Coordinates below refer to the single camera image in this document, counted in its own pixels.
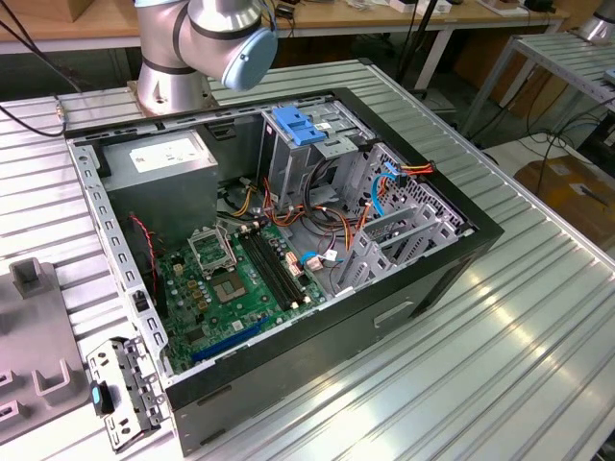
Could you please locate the blue data wire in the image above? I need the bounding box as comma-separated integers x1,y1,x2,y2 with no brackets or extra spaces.
297,161,405,268

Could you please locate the multicoloured power wire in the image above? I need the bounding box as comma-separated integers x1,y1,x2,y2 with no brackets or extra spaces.
343,160,437,254

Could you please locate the silver metal disk bay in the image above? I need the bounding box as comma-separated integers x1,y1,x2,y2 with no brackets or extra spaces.
331,141,477,299

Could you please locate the black RAM slot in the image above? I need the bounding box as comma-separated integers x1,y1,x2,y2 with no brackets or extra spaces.
246,232,300,308
258,229,309,303
241,233,295,311
252,230,305,305

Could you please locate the grey metal drive cage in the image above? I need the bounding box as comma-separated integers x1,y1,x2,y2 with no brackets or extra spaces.
257,95,379,207

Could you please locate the green motherboard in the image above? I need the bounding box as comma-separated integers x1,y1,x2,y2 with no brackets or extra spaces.
156,223,328,376

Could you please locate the CPU socket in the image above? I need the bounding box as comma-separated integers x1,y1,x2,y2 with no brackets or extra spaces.
212,271,250,307

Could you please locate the blue plastic drive latch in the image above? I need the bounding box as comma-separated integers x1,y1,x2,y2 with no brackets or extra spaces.
271,106,328,148

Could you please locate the metal socket cover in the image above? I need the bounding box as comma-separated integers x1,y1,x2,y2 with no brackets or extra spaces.
185,225,240,280

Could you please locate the black PC case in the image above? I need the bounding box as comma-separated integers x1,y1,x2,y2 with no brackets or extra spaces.
61,85,505,457

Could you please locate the blue expansion slot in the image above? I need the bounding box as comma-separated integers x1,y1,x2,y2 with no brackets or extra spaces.
191,319,270,364

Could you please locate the grey power supply unit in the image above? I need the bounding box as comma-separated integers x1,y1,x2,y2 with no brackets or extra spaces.
98,130,220,246

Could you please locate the black case fan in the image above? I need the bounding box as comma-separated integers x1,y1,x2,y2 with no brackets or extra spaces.
125,214,170,321

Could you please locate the wooden workbench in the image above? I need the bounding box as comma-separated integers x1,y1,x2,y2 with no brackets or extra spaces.
0,0,571,95

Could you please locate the brown cardboard box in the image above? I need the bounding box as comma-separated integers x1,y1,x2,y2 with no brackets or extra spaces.
513,154,615,249

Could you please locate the black latch with blue tab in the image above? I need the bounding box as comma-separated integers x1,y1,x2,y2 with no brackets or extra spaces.
88,380,116,417

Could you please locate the grey parts rack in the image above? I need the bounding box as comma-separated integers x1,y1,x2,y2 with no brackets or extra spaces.
0,256,92,446

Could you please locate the metal slat side table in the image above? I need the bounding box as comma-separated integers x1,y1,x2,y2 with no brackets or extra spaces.
460,31,615,145

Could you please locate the small brown box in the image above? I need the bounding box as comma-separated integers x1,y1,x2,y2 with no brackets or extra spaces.
70,0,95,23

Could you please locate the power supply wire bundle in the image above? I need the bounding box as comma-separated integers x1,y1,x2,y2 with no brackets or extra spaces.
215,156,359,254

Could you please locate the red black twisted wire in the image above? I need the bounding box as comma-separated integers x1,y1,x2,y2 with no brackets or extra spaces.
128,213,160,295

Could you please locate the silver card retention bracket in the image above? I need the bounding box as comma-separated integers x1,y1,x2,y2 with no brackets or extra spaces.
85,335,170,453

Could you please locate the black cable with silver plug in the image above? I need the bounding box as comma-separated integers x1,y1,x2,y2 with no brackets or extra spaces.
0,93,68,138

